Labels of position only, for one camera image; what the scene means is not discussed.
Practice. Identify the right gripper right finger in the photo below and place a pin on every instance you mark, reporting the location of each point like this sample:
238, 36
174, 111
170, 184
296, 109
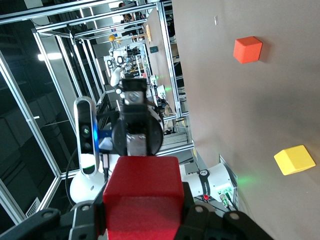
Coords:
212, 227

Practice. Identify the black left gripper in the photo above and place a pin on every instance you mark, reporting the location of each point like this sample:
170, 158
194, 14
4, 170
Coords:
155, 135

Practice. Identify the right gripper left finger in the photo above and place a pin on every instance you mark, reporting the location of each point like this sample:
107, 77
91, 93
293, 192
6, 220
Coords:
50, 225

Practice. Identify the red wooden block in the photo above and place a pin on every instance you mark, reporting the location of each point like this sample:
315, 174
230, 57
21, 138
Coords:
142, 187

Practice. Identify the yellow wooden block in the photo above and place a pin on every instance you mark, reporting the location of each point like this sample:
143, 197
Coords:
295, 160

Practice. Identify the orange wooden block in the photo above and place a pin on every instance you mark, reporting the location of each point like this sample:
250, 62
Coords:
247, 50

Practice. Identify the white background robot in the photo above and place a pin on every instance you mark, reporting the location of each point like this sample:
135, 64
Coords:
115, 75

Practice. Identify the white ventilation grille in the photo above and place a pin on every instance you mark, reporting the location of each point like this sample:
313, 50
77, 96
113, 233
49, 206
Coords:
32, 207

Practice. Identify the small teal box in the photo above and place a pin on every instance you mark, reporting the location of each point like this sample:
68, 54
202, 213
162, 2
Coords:
153, 49

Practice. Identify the yellow ball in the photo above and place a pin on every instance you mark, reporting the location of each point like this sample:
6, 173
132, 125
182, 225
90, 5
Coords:
112, 37

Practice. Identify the person in background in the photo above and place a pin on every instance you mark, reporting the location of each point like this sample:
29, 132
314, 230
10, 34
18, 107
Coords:
127, 18

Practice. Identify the rectangular ceiling light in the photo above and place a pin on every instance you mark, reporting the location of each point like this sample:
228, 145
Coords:
50, 56

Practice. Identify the brown table cover sheet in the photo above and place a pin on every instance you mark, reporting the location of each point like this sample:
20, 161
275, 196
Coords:
275, 100

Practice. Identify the blue camera mount bracket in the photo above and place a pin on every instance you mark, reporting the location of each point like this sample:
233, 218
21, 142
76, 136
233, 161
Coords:
103, 133

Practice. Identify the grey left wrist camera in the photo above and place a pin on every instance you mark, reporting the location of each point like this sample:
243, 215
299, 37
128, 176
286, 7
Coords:
85, 135

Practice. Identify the aluminium frame cell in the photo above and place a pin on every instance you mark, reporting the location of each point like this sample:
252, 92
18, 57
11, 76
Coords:
31, 120

